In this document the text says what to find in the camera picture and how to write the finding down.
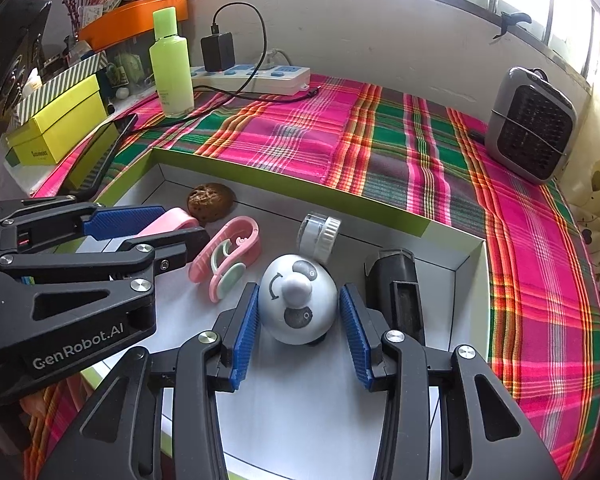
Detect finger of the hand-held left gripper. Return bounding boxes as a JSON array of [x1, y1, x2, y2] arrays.
[[0, 226, 211, 335], [0, 196, 167, 261]]

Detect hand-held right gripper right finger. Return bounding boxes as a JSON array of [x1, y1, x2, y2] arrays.
[[339, 282, 563, 480]]

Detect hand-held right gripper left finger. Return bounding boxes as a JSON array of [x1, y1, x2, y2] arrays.
[[37, 282, 261, 480]]

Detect plain pink clip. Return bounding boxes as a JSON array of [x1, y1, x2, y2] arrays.
[[135, 208, 201, 238]]

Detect dark brown walnut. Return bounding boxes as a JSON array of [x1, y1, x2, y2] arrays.
[[187, 182, 235, 224]]

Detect round panda face toy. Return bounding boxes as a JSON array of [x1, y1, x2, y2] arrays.
[[257, 254, 340, 347]]

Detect pink green hook clip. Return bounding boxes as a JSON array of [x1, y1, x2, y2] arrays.
[[189, 216, 262, 304]]

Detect black battery holder device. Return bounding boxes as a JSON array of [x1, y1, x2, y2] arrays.
[[364, 247, 426, 346]]

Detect small white round jar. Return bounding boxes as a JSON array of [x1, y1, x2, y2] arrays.
[[296, 212, 342, 263]]

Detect green white cardboard box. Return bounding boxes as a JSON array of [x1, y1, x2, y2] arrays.
[[27, 147, 488, 480]]

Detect black smartphone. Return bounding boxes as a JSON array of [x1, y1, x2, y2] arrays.
[[60, 112, 140, 203]]

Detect yellow cardboard box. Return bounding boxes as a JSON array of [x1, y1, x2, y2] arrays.
[[5, 74, 110, 166]]

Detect white side table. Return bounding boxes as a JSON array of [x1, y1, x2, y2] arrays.
[[0, 150, 51, 198]]

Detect light green plastic bottle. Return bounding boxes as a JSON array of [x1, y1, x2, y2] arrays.
[[149, 6, 196, 119]]

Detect green white striped box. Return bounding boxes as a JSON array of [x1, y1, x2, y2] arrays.
[[15, 50, 110, 126]]

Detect glass tank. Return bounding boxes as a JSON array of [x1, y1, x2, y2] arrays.
[[102, 27, 158, 98]]

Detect black charger adapter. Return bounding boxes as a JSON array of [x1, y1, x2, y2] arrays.
[[201, 31, 236, 73]]

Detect dark glossy object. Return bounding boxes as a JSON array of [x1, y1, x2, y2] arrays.
[[0, 0, 53, 211]]

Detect orange tray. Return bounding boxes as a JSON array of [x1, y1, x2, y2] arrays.
[[77, 0, 188, 53]]

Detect white blue power strip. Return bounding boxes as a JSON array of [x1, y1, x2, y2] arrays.
[[189, 62, 312, 97]]

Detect pink green plaid blanket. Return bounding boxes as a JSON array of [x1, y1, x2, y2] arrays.
[[22, 72, 600, 480]]

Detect red white paper packets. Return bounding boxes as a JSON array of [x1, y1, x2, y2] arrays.
[[77, 0, 121, 28]]

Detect grey small fan heater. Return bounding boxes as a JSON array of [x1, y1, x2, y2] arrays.
[[484, 66, 578, 184]]

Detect cream heart print curtain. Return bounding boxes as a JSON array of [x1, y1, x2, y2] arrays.
[[560, 10, 600, 286]]

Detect black window latch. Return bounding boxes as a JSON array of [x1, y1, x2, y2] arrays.
[[492, 10, 533, 41]]

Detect black charger cable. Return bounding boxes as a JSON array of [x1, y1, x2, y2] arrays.
[[210, 1, 323, 101]]

